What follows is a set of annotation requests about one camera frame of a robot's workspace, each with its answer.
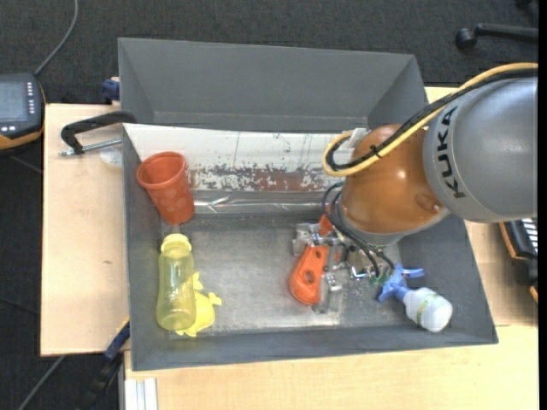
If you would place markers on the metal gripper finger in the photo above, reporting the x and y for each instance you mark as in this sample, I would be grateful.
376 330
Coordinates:
331 295
305 238

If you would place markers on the grey metal bin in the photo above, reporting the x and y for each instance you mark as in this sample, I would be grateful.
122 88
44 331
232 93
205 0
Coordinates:
256 280

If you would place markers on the white spray bottle blue trigger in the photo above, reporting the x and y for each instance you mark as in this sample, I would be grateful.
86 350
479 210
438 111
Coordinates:
427 308

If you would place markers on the yellow toy animal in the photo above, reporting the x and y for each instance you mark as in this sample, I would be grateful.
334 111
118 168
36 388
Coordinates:
206 310

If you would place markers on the clear yellow plastic bottle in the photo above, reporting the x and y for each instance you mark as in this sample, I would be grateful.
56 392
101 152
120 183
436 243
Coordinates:
175 288

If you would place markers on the orange plastic cup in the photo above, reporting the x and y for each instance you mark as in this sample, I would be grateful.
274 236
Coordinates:
168 186

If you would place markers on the pale wood flat board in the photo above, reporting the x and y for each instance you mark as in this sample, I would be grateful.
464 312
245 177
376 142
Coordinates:
81 237

